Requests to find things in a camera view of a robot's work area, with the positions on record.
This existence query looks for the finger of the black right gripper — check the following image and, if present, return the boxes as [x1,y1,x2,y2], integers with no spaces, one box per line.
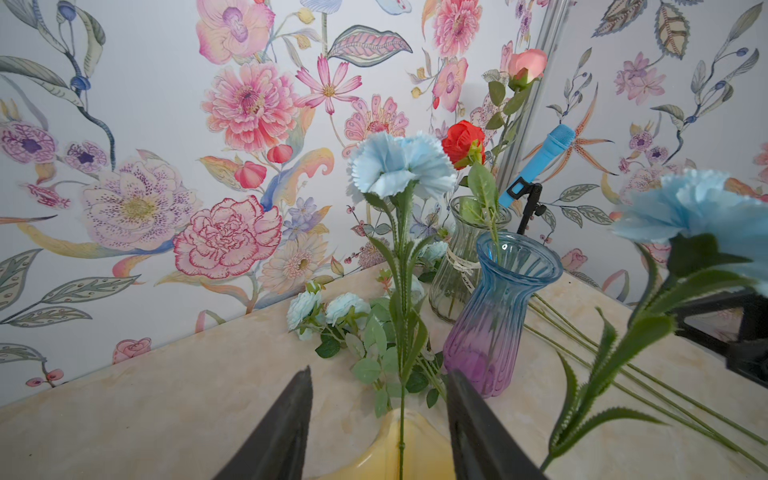
[672,289,767,387]

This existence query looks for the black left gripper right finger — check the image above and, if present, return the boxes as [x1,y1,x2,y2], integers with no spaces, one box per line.
[445,371,545,479]

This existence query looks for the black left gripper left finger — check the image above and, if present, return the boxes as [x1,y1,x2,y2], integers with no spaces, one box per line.
[215,368,313,480]

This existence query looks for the yellow fluted glass vase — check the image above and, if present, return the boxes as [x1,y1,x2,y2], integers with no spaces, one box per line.
[320,409,456,479]

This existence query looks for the purple blue glass vase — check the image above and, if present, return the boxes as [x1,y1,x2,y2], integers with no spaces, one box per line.
[442,232,564,398]

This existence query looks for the blue carnation stem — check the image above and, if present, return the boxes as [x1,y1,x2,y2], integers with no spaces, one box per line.
[348,132,457,479]
[540,170,767,470]

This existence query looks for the light blue peony spray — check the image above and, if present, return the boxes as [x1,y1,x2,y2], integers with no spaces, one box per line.
[285,269,448,420]

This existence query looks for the clear glass vase with twine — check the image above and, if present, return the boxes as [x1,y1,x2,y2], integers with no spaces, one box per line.
[429,196,489,323]

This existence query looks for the small red rose stem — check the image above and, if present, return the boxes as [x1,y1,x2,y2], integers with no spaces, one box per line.
[442,120,500,252]

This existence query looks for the blue microphone on black stand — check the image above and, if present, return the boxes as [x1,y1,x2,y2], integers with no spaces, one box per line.
[499,125,576,235]

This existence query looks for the aluminium corner frame post right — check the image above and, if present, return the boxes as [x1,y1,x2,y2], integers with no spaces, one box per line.
[497,0,569,187]

